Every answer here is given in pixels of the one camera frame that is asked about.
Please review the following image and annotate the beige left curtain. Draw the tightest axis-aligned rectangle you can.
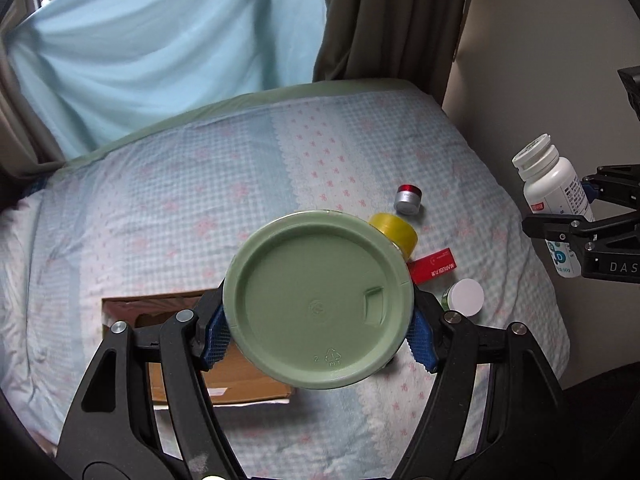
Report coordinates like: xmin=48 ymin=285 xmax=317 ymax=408
xmin=1 ymin=42 xmax=64 ymax=179

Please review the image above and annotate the green lidded round container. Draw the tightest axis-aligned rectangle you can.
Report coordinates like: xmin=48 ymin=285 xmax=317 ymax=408
xmin=222 ymin=210 xmax=414 ymax=390

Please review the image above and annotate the light blue sheet curtain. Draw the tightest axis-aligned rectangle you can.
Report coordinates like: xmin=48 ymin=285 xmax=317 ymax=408
xmin=6 ymin=0 xmax=326 ymax=159

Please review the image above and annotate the dark brown curtain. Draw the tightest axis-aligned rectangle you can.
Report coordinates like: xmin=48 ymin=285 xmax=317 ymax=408
xmin=312 ymin=0 xmax=472 ymax=103

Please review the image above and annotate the yellow tape roll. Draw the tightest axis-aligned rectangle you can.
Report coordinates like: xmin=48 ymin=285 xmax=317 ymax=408
xmin=369 ymin=212 xmax=418 ymax=261

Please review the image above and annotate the silver red small jar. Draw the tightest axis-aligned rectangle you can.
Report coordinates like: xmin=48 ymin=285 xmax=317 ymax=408
xmin=394 ymin=184 xmax=422 ymax=216

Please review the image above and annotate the red Marubi box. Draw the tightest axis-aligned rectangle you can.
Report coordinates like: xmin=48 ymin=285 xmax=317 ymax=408
xmin=408 ymin=248 xmax=457 ymax=285

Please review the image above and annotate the white lid green jar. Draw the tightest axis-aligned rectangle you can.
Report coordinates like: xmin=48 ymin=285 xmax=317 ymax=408
xmin=442 ymin=278 xmax=485 ymax=318

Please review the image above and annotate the brown cardboard box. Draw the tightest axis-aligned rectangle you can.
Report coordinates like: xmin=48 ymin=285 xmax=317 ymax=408
xmin=102 ymin=287 xmax=294 ymax=406

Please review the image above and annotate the white pill bottle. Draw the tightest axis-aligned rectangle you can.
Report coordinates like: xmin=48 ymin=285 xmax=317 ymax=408
xmin=511 ymin=132 xmax=597 ymax=279

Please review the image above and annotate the checkered floral bed quilt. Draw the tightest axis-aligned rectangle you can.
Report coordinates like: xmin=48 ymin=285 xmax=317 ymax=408
xmin=1 ymin=80 xmax=568 ymax=479

